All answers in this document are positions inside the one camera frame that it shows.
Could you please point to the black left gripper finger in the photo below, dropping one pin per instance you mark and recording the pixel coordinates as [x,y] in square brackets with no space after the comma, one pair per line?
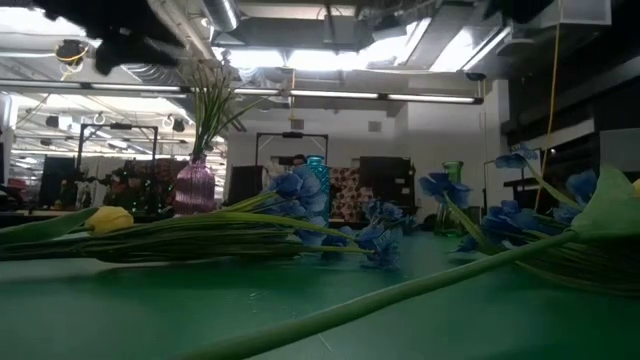
[107,61]

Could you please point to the white artificial flower bunch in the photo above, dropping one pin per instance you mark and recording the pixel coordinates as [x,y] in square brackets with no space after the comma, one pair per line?
[207,125]

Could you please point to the yellow artificial tulip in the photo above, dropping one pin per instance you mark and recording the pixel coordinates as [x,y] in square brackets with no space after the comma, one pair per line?
[607,210]
[112,219]

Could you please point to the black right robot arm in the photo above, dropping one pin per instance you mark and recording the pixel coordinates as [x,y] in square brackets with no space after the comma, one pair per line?
[520,10]

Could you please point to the purple ribbed glass vase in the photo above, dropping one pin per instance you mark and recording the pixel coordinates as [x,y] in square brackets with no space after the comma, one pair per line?
[195,190]

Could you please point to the blue textured glass vase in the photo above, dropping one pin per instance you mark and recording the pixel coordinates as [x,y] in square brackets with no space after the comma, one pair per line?
[322,175]

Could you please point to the green glass vase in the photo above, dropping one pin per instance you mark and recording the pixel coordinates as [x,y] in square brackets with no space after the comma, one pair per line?
[452,171]

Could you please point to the black monitor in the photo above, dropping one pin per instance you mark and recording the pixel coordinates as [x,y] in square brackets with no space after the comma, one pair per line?
[57,177]

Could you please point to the black panel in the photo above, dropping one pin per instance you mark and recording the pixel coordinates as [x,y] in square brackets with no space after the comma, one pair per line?
[245,185]

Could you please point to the long tube light fixture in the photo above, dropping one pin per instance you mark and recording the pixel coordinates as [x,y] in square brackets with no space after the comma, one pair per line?
[330,94]

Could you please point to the person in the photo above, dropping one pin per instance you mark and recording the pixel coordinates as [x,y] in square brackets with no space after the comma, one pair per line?
[299,160]

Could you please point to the green table mat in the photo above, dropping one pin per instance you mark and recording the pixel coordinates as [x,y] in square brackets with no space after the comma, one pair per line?
[125,315]

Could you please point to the red patterned board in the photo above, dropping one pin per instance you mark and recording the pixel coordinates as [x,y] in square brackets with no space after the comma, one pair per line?
[350,190]

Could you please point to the black cabinet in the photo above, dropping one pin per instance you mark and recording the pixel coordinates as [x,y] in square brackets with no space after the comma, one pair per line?
[390,180]

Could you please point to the whiteboard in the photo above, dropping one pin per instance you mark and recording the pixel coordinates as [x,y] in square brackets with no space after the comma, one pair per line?
[492,185]

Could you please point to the black ceiling camera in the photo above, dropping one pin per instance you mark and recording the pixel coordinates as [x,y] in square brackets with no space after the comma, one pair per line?
[71,51]

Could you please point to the black station frame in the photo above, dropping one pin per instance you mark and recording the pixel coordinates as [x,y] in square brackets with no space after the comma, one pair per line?
[79,150]
[292,134]

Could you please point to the silver ceiling duct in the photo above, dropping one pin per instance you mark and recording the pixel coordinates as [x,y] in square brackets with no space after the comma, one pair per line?
[222,14]

